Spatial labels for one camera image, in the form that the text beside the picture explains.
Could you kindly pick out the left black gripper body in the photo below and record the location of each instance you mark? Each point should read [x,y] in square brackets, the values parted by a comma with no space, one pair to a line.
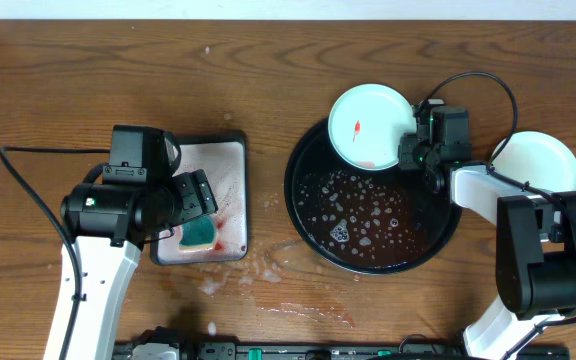
[194,195]

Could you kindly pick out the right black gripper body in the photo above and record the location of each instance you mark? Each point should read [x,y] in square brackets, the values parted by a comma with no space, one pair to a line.
[415,155]

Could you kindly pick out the green yellow sponge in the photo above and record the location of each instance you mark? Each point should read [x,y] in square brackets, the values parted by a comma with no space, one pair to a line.
[198,235]

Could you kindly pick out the light green plate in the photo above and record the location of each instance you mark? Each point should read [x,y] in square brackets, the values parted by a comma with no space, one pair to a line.
[542,160]
[366,124]

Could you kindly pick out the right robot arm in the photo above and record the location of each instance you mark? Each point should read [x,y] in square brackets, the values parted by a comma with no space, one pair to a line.
[530,197]

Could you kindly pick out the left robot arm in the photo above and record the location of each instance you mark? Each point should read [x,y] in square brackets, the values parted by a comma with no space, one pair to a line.
[108,224]

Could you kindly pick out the rectangular soapy water tray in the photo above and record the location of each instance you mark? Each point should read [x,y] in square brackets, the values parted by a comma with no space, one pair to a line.
[224,160]

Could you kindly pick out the round black tray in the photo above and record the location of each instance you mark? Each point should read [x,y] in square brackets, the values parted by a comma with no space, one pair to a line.
[374,223]

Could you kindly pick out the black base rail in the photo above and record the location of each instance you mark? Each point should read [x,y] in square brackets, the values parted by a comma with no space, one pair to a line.
[163,343]

